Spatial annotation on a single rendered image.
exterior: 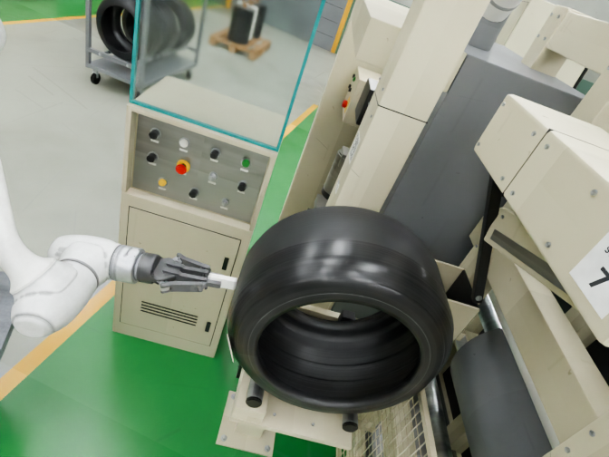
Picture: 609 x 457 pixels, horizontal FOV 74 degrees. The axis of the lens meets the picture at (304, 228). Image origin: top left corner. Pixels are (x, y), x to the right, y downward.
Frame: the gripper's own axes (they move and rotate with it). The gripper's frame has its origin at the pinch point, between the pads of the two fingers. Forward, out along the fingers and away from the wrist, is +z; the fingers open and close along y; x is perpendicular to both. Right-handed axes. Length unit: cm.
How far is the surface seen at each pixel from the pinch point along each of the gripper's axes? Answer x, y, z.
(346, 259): -20.2, -7.7, 26.7
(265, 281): -10.7, -8.5, 10.8
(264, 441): 122, 24, 21
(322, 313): 28.8, 22.9, 30.2
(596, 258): -44, -27, 56
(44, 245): 102, 106, -128
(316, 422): 44, -7, 33
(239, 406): 34.3, -11.6, 9.6
